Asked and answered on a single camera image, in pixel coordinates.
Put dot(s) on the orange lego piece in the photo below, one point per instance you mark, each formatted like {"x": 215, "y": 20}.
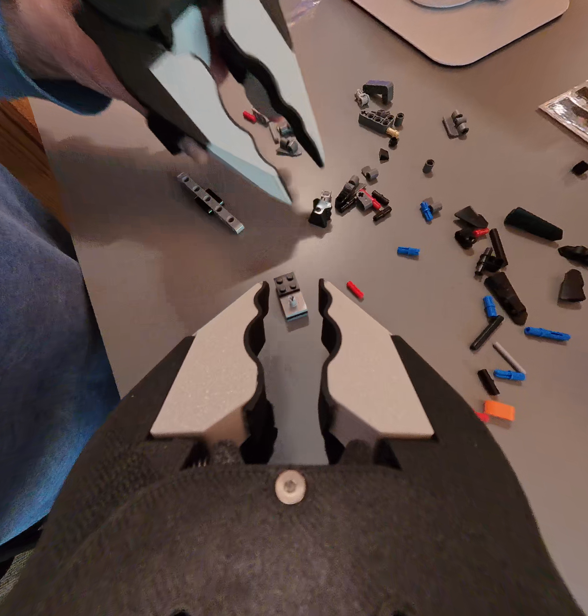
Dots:
{"x": 499, "y": 410}

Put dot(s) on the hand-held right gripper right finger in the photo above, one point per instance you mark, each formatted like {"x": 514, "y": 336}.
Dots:
{"x": 376, "y": 380}

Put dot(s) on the small light grey lego connector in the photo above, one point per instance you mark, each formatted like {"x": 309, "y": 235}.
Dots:
{"x": 361, "y": 98}

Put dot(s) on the long light grey lego beam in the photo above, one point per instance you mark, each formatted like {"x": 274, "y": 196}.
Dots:
{"x": 227, "y": 217}

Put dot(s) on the cluster of grey lego connectors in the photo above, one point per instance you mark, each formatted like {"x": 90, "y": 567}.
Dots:
{"x": 286, "y": 140}

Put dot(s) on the pile of black lego pieces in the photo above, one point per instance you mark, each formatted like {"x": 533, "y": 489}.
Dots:
{"x": 506, "y": 294}

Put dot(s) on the small grey lego brick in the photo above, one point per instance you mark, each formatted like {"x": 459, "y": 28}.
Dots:
{"x": 370, "y": 173}

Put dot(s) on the dark round lego bushing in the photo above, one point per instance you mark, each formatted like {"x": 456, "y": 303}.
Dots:
{"x": 428, "y": 166}

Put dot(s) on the person's blue clothing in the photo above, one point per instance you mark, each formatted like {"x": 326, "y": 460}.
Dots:
{"x": 34, "y": 385}

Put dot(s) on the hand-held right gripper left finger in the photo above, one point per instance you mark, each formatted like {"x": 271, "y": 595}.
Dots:
{"x": 212, "y": 380}

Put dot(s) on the small dark grey lego plate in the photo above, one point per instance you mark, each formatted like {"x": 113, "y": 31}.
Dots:
{"x": 294, "y": 310}

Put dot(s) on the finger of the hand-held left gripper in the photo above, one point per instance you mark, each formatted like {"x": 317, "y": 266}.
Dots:
{"x": 270, "y": 58}
{"x": 217, "y": 125}

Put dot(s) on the dark grey curved lego brick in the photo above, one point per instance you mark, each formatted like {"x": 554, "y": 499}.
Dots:
{"x": 379, "y": 91}

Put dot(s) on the lego sticker sheet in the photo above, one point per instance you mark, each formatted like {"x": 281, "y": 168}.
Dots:
{"x": 578, "y": 111}

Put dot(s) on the dark grey angled lego beam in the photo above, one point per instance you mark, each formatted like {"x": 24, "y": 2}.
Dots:
{"x": 376, "y": 118}

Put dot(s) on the blue pin with grey connector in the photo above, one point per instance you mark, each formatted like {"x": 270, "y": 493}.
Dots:
{"x": 427, "y": 210}

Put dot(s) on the red pin with grey connector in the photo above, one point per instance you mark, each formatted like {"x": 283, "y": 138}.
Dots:
{"x": 257, "y": 116}

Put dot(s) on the black and grey lego joint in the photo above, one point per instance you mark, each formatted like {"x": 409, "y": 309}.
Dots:
{"x": 320, "y": 214}

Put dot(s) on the blue lego pin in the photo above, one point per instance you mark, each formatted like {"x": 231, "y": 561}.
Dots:
{"x": 408, "y": 252}

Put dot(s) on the cluster of dark lego connectors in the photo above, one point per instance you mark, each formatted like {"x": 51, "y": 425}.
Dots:
{"x": 350, "y": 197}

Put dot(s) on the short red lego pin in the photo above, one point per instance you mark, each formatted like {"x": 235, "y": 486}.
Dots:
{"x": 355, "y": 289}

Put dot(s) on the grey double lego connector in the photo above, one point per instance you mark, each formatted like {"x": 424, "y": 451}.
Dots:
{"x": 455, "y": 123}

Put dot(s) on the small clear plastic bag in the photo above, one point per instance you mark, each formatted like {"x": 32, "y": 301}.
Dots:
{"x": 302, "y": 10}

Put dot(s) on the black lego connector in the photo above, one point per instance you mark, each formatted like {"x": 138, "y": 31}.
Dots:
{"x": 212, "y": 195}

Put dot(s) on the person's left hand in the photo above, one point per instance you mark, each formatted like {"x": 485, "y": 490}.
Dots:
{"x": 53, "y": 43}

